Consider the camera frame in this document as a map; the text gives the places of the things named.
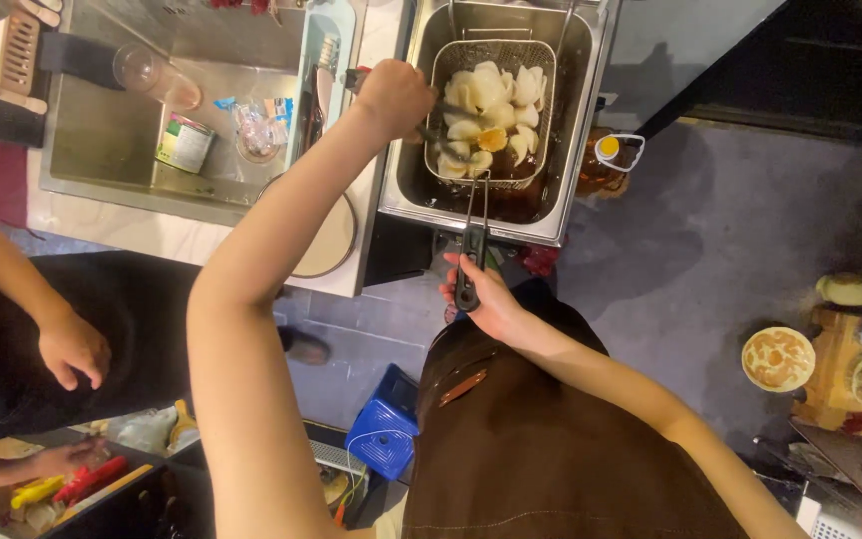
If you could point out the round beige tray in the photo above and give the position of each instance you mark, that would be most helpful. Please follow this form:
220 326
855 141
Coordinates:
332 238

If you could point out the pink plastic rack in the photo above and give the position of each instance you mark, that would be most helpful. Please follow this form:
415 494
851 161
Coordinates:
16 56

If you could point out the clear plastic cup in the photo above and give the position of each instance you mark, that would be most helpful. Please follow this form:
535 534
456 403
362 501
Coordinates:
259 135

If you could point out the blue plastic basket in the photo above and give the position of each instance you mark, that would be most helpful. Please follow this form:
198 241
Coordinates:
384 423

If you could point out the round plate with food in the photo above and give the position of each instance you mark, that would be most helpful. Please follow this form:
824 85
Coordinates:
777 359

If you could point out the person's left fingers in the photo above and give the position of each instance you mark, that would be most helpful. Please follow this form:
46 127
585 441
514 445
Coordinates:
417 132

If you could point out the oil bottle yellow cap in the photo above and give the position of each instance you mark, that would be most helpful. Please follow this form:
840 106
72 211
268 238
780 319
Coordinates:
604 161

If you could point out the person's left hand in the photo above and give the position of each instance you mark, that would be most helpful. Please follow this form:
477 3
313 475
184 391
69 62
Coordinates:
393 97

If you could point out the brown apron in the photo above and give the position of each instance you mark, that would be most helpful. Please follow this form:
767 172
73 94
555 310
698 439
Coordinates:
543 442

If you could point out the wooden table with dishes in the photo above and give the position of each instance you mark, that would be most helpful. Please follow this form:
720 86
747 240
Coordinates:
861 374

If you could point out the pile of white crackers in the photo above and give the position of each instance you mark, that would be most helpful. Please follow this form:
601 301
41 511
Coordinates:
492 112

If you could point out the clear drinking glass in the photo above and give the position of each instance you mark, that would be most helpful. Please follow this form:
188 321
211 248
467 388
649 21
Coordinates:
155 76

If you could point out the pale blue cutlery holder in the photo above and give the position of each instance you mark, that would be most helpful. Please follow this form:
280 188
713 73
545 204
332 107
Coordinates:
322 82

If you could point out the stainless steel sink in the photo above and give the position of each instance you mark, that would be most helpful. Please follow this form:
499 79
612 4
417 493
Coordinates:
169 142

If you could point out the tin can green label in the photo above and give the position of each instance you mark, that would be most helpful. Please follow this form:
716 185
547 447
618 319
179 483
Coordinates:
184 144

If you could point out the black crate with utensils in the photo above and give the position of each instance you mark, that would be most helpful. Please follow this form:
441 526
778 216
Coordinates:
64 479

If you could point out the stainless steel deep fryer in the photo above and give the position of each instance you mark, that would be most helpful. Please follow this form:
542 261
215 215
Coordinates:
491 202

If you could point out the metal tongs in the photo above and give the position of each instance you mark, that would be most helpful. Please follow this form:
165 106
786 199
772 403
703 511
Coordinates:
442 135

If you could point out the person's right hand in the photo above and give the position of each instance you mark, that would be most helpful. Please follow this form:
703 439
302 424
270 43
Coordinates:
495 303

